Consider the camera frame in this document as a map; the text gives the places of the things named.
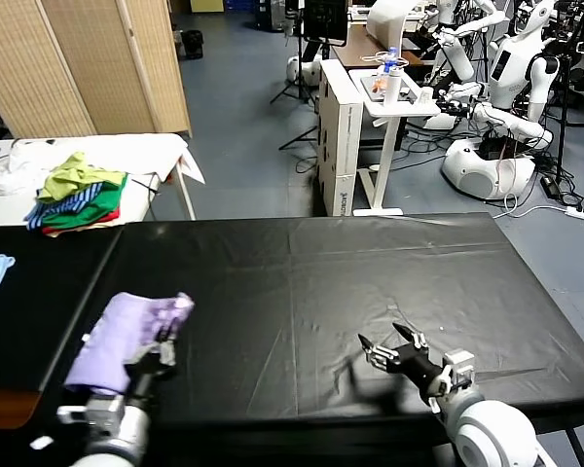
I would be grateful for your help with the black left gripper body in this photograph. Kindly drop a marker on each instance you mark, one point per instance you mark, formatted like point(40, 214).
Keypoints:
point(146, 382)

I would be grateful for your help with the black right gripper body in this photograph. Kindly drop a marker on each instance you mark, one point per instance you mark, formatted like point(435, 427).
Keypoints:
point(418, 367)

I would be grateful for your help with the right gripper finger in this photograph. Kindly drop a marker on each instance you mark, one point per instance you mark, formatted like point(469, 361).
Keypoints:
point(382, 356)
point(417, 340)

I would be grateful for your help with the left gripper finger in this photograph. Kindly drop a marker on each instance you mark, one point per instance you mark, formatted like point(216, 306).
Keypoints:
point(166, 352)
point(138, 356)

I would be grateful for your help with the lavender t-shirt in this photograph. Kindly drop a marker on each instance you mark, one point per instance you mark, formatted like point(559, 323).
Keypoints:
point(112, 340)

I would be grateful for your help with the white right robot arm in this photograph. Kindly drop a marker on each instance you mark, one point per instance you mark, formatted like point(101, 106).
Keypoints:
point(491, 433)

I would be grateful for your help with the small white robot base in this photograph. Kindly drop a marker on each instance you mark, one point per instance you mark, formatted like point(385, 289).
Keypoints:
point(306, 70)

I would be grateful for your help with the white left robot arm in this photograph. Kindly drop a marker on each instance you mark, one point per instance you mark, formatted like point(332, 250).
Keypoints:
point(126, 438)

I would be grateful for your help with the large black table cover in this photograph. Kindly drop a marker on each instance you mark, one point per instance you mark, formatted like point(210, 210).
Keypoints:
point(467, 292)

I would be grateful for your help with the small black table cover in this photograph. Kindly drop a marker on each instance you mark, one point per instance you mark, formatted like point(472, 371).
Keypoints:
point(53, 272)

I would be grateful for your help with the beige garment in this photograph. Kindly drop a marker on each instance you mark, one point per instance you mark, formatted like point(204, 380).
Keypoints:
point(78, 229)

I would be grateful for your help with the red garment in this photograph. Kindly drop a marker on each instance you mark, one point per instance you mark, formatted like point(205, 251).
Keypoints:
point(112, 214)

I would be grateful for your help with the dark green garment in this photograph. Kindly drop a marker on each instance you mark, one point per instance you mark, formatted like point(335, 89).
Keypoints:
point(102, 202)

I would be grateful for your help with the blue striped garment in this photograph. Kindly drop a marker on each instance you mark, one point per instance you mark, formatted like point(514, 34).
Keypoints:
point(63, 206)

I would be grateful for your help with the lime green garment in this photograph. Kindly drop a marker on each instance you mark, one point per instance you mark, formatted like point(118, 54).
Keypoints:
point(65, 177)

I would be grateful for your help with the white folding table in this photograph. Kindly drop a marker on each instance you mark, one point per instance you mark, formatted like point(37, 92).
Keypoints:
point(10, 209)

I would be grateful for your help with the white side table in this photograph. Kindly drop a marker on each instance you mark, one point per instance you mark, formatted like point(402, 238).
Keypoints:
point(389, 146)

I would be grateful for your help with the black power adapter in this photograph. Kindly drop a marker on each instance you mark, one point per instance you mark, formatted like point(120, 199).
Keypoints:
point(550, 186)

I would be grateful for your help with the white sheet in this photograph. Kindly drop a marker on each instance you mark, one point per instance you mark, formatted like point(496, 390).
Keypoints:
point(136, 151)

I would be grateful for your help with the tall white cardboard box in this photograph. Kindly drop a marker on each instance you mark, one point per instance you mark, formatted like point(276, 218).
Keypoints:
point(340, 146)

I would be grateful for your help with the crumpled white garment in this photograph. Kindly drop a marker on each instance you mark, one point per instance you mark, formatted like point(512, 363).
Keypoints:
point(19, 165)

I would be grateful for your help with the white cup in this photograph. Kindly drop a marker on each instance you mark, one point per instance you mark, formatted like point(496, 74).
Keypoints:
point(426, 97)

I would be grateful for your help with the white thermos bottle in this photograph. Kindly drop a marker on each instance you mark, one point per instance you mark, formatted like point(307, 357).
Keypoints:
point(392, 87)

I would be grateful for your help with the small orange object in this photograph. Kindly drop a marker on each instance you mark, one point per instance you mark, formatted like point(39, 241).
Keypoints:
point(379, 85)

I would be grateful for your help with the black pole stand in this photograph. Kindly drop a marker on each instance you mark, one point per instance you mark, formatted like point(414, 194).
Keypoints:
point(563, 121)

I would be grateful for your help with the white wheeled humanoid robot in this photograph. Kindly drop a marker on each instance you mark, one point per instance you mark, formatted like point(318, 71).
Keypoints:
point(508, 73)

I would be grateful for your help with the clear blue-capped water bottle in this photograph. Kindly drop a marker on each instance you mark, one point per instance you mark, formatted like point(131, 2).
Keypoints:
point(391, 57)

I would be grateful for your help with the brown wooden desk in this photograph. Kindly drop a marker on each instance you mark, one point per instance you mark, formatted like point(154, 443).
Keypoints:
point(357, 48)

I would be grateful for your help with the bamboo folding screen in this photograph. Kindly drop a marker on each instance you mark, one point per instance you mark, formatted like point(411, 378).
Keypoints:
point(78, 63)

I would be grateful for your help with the black tripod stand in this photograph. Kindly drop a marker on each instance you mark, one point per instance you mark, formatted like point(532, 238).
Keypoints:
point(300, 58)

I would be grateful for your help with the black bin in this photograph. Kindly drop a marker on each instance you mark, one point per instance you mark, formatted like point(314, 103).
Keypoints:
point(193, 44)

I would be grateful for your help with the white curved shell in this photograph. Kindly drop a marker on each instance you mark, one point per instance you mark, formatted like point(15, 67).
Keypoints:
point(384, 19)

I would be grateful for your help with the black monitor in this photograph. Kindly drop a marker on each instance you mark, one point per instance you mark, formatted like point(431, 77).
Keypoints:
point(323, 19)

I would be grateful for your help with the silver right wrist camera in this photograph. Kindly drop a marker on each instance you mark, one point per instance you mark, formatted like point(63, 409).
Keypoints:
point(460, 367)

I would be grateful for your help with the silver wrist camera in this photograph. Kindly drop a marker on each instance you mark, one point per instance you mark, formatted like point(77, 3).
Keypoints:
point(460, 367)
point(104, 413)

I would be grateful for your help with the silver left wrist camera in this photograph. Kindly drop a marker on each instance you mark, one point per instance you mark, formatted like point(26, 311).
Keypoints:
point(104, 413)

